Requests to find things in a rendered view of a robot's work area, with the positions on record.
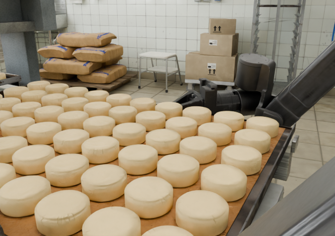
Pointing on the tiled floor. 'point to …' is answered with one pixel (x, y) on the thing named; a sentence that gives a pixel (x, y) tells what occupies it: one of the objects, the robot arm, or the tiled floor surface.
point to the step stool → (159, 66)
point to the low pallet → (93, 83)
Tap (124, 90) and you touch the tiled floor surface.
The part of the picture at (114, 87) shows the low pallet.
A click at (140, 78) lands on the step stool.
